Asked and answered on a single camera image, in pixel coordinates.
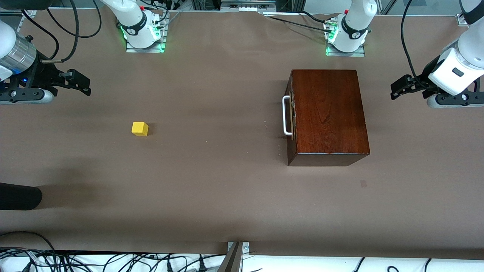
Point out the aluminium frame rail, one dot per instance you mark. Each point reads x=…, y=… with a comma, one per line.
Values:
x=30, y=13
x=462, y=19

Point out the dark brown wooden cabinet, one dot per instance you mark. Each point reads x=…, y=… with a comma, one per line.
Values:
x=329, y=113

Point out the dark grey metal post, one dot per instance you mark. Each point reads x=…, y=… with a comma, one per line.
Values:
x=231, y=262

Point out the yellow wooden block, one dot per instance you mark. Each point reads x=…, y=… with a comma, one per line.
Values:
x=139, y=129

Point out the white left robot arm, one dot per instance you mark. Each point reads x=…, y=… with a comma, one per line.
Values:
x=355, y=22

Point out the silver metal bracket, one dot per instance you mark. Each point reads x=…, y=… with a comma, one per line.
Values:
x=245, y=247

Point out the black rounded object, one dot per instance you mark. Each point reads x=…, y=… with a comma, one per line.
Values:
x=19, y=196

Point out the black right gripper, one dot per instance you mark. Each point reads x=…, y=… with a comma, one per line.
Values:
x=41, y=74

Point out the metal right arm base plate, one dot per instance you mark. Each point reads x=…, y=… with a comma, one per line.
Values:
x=151, y=50

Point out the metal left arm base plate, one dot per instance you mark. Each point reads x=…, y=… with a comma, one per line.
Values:
x=359, y=54

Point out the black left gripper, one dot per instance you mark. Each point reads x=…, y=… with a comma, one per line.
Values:
x=426, y=75

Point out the grey power strip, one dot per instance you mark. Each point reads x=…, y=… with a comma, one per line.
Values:
x=245, y=4

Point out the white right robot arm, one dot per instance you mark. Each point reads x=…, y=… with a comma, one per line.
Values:
x=132, y=22

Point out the black power plug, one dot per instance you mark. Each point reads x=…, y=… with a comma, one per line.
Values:
x=169, y=266
x=202, y=266

